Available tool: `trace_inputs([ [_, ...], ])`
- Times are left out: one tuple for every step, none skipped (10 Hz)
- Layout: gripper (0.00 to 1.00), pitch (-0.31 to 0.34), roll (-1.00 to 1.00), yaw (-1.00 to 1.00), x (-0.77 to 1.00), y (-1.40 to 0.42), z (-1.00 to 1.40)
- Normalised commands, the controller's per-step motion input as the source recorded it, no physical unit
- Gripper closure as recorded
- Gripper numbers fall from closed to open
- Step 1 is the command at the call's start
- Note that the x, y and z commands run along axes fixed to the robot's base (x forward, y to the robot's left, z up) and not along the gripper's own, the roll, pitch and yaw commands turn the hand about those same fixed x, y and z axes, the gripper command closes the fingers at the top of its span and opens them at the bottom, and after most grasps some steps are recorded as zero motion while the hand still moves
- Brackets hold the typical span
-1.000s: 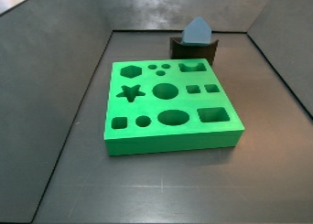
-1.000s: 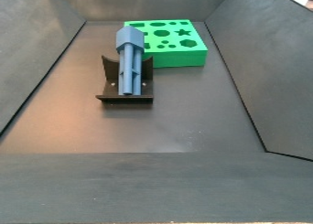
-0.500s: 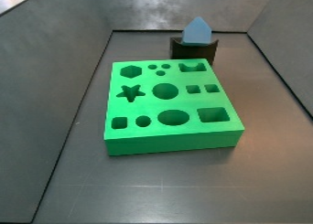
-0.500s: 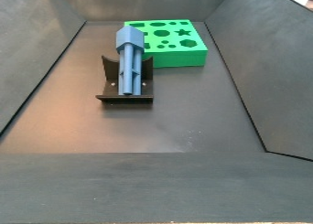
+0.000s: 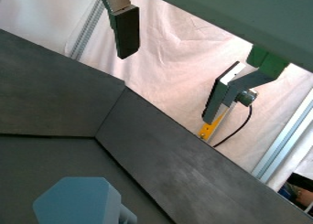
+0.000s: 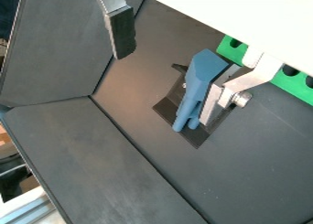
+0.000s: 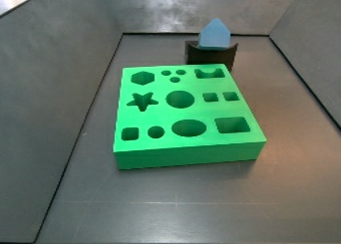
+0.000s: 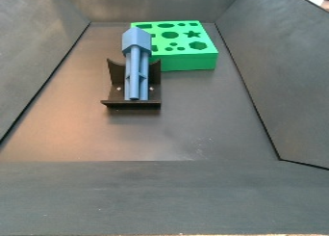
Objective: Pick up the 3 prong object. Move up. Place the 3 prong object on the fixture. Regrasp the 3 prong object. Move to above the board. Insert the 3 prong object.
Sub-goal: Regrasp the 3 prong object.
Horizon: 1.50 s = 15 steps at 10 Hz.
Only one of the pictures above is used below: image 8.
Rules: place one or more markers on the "black curved fixture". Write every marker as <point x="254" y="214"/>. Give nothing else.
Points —
<point x="119" y="98"/>

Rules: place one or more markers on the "green foam shape board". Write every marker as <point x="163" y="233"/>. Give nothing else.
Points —
<point x="182" y="45"/>

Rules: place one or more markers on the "blue three prong object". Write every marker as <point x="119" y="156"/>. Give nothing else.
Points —
<point x="138" y="50"/>

